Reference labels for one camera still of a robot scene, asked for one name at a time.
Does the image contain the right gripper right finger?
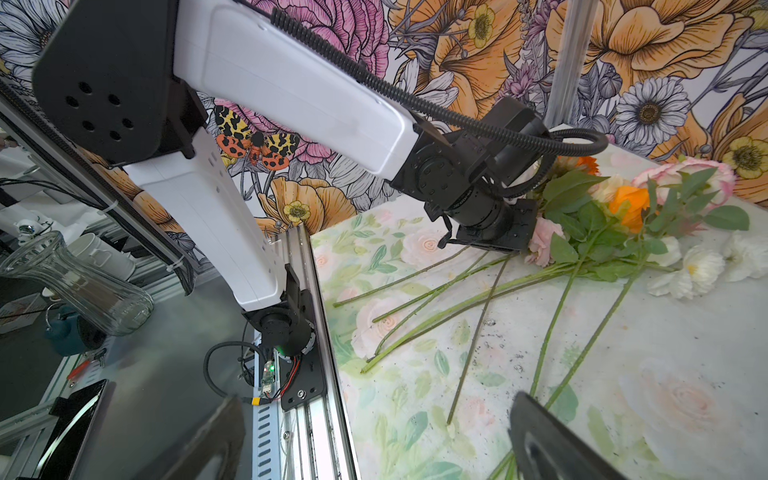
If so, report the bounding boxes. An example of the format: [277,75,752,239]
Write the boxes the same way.
[509,391,625,480]

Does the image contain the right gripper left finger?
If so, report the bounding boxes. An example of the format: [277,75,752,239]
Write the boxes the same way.
[140,397,245,479]

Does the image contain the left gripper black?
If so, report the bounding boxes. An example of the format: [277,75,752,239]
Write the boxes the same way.
[389,115,537,251]

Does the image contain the orange marigold flower stem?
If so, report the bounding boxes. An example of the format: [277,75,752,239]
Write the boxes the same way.
[552,156,600,177]

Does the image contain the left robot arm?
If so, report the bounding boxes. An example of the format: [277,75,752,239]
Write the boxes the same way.
[31,1,550,357]

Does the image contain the spare glass vase outside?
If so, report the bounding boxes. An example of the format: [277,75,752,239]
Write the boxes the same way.
[1,231,154,336]

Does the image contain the pink white flower bunch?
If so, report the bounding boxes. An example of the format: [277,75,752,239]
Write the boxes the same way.
[332,157,768,480]

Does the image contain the aluminium front rail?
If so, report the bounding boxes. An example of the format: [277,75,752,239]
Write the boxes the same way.
[246,226,359,479]

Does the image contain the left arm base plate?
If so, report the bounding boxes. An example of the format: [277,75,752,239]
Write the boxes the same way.
[245,345,328,411]

